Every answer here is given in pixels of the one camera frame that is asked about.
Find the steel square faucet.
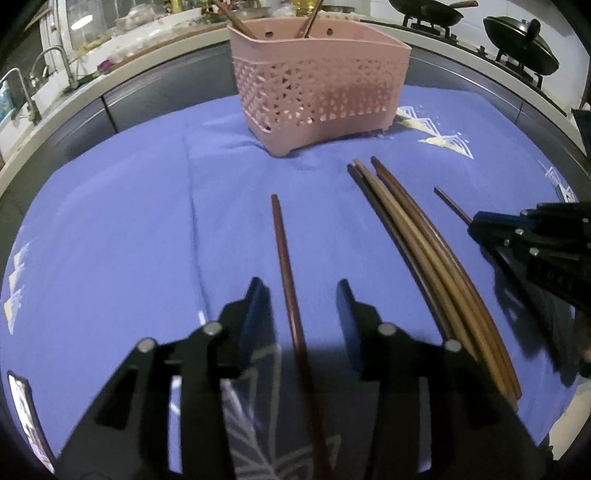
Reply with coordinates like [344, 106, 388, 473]
[0, 68, 42, 123]

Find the black gas stove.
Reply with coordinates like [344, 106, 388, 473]
[360, 16, 568, 116]

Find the barred window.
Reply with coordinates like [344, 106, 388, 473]
[39, 0, 118, 63]

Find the pink perforated utensil basket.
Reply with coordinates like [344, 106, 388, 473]
[227, 17, 413, 158]

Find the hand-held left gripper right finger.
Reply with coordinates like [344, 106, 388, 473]
[335, 278, 550, 480]

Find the blue printed tablecloth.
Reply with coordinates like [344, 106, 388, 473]
[0, 88, 583, 480]

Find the white kitchen countertop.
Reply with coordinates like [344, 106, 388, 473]
[0, 14, 591, 185]

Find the thin dark chopstick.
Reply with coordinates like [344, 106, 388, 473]
[433, 186, 472, 226]

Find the steel gooseneck faucet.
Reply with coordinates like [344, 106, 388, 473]
[30, 46, 77, 89]

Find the dark reddish brown chopstick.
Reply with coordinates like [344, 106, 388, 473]
[270, 194, 333, 480]

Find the grey kitchen cabinet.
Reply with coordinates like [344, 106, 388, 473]
[0, 41, 591, 241]

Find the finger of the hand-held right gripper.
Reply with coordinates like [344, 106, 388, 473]
[520, 200, 591, 238]
[468, 211, 591, 308]

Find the black wok with wooden handle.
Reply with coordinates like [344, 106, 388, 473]
[388, 0, 478, 27]

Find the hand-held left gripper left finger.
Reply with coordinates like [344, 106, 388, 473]
[54, 277, 278, 480]

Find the dark lidded wok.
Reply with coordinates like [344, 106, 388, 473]
[483, 16, 560, 77]

